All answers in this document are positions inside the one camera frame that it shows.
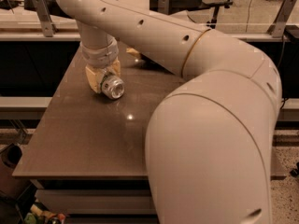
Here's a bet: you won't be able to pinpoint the brown cream chip bag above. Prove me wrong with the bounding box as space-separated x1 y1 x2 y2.
126 48 143 60

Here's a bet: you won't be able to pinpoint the left metal rail bracket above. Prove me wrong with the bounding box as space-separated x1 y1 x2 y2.
32 0 56 37

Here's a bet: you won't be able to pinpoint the dark bin at left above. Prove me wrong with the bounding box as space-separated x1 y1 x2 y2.
0 144 31 199

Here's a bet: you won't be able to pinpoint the middle metal rail bracket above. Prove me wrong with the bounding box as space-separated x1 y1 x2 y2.
158 0 169 14

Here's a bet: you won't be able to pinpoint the right metal rail bracket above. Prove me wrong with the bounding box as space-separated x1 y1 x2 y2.
267 0 297 38

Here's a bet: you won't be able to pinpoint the metal rail bracket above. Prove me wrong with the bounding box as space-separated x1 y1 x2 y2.
32 0 56 37
267 0 297 38
158 0 169 14

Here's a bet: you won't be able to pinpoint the colourful items under table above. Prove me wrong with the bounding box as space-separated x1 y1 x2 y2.
24 204 66 224

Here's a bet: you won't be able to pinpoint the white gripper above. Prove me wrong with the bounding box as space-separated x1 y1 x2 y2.
80 40 121 93

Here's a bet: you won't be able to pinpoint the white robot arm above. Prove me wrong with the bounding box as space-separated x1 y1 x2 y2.
56 0 282 224

